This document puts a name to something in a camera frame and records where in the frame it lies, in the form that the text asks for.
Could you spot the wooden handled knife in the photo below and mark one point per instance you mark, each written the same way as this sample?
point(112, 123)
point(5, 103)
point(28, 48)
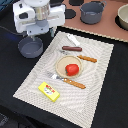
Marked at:
point(81, 57)

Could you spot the grey cooking pot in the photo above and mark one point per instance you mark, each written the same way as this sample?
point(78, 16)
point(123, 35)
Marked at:
point(91, 12)

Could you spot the wooden handled fork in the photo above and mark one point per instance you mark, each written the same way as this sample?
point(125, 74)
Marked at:
point(66, 80)

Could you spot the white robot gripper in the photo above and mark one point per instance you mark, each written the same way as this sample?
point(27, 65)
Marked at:
point(36, 18)

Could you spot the red toy tomato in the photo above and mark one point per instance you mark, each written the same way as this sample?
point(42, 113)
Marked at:
point(72, 69)

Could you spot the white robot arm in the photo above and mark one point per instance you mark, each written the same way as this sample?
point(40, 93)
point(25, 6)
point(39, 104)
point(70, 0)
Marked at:
point(36, 17)

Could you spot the tan wooden plate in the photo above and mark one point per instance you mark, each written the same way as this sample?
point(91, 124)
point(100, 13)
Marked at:
point(61, 64)

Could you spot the beige bowl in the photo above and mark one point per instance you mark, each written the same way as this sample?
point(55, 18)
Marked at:
point(123, 16)

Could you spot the beige woven placemat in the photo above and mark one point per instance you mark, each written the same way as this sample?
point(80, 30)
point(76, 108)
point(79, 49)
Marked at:
point(74, 104)

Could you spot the grey frying pan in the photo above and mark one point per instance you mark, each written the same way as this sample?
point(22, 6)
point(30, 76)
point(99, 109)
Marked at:
point(30, 48)

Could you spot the brown toy sausage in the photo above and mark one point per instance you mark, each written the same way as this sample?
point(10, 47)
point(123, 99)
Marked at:
point(72, 48)

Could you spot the yellow butter box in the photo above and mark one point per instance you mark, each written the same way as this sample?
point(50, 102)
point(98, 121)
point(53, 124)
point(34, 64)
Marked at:
point(49, 91)

